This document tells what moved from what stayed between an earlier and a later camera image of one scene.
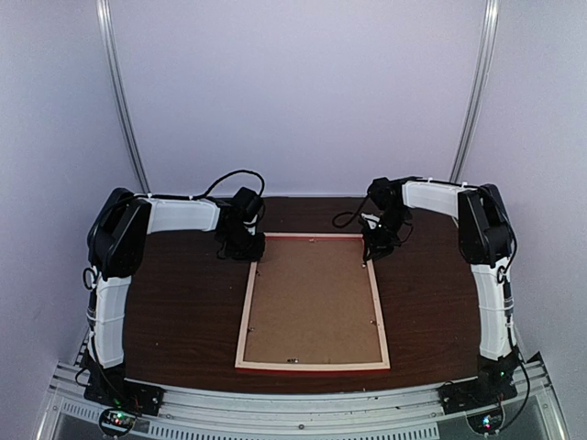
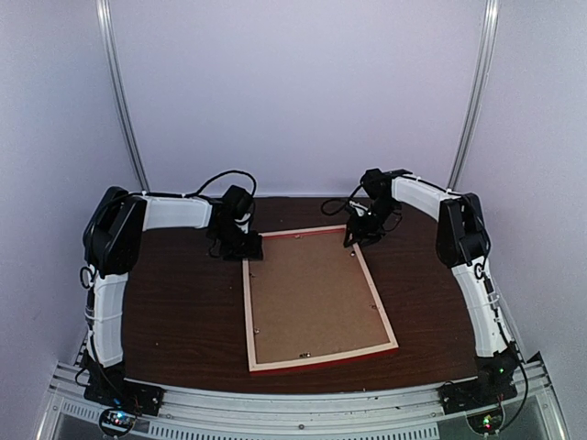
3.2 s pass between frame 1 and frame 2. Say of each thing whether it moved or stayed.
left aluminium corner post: stayed
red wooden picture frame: moved
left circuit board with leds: stayed
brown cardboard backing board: stayed
